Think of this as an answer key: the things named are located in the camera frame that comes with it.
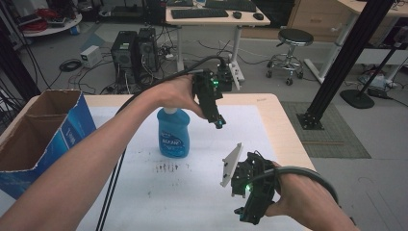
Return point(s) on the person's left hand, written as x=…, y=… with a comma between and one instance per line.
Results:
x=174, y=94

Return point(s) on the grey floor mat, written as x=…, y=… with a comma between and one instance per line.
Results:
x=340, y=141

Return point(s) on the black round stool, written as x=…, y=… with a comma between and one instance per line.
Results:
x=295, y=37

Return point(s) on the blue cardboard box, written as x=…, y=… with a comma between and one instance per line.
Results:
x=35, y=138

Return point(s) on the black aluminium frame post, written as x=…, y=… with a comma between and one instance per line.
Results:
x=346, y=61

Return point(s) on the black computer tower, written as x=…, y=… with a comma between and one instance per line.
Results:
x=147, y=48
x=124, y=51

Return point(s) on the white table mat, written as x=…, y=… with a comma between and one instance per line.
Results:
x=192, y=192

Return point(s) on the white power strip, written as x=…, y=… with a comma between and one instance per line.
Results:
x=236, y=75

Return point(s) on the black slanted post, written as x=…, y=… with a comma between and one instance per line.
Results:
x=16, y=64

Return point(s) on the black round-base stand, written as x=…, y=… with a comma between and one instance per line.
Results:
x=357, y=97

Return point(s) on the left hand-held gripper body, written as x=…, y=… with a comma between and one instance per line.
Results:
x=207, y=93

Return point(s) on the round white table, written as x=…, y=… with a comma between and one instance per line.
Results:
x=54, y=27

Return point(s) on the person's right hand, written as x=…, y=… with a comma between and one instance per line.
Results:
x=298, y=195

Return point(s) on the white-legged desk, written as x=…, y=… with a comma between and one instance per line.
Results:
x=356, y=6

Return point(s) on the blue liquid bottle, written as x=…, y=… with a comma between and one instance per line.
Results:
x=173, y=134

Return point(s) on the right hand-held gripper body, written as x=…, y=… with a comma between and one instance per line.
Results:
x=256, y=183

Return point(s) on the wooden cabinet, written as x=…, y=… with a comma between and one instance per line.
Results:
x=314, y=19

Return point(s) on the small white box device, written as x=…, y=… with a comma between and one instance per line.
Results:
x=90, y=56

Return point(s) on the light wooden desk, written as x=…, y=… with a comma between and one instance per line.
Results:
x=218, y=20

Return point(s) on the black computer mouse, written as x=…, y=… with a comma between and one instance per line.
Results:
x=258, y=16
x=237, y=14

